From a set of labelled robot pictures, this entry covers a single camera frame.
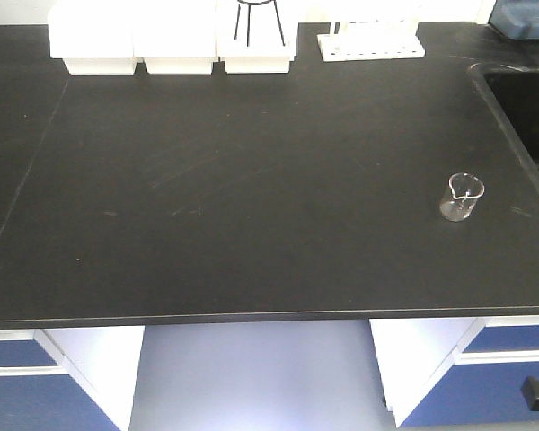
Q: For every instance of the clear glass beaker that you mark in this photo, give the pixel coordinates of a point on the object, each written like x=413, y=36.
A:
x=460, y=198

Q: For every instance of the white storage bin middle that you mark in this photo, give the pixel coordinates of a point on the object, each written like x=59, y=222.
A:
x=175, y=37

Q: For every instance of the black lab sink basin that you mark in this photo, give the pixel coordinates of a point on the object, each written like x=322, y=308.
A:
x=511, y=94

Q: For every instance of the blue base cabinet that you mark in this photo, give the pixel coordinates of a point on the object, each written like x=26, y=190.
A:
x=456, y=371
x=69, y=379

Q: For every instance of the white storage bin right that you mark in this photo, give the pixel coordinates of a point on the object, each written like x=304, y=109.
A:
x=261, y=58

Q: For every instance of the white test tube rack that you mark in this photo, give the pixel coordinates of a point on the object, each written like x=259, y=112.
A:
x=371, y=30

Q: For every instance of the white storage bin left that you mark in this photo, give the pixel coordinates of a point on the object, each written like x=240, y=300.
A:
x=92, y=37

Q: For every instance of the black wire tripod stand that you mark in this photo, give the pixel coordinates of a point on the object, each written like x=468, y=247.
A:
x=258, y=21

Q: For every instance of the white storage bin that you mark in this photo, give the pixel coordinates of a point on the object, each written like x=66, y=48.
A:
x=261, y=58
x=92, y=37
x=175, y=37

